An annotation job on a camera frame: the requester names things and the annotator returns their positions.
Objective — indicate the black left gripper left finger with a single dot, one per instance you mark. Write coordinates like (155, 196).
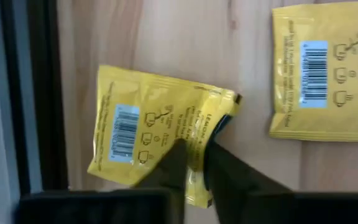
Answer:
(174, 171)

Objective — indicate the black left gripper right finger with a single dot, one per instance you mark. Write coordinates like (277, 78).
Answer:
(238, 193)

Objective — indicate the yellow tea packet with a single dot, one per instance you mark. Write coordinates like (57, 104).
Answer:
(353, 28)
(129, 90)

